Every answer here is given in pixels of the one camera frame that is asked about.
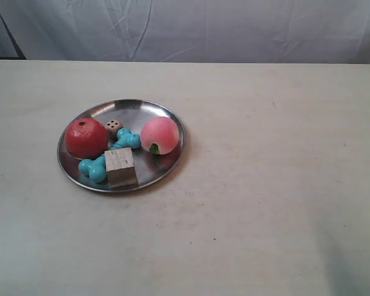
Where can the pink toy peach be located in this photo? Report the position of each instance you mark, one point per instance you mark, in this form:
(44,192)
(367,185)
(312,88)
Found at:
(159,136)

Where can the round metal plate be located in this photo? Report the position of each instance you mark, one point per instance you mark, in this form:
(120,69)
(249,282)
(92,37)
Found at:
(134,114)

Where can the wooden cube block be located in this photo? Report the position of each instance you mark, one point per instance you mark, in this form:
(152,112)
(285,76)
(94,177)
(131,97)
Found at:
(120,167)

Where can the small wooden die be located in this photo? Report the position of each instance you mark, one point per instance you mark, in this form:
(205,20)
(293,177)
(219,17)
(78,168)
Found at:
(112,127)

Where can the turquoise toy bone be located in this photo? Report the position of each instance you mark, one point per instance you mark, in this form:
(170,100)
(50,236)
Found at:
(95,169)

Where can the red toy apple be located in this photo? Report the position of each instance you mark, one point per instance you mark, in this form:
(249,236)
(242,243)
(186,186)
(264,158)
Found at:
(86,138)

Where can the white backdrop curtain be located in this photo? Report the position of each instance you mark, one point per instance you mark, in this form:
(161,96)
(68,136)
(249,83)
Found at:
(187,31)

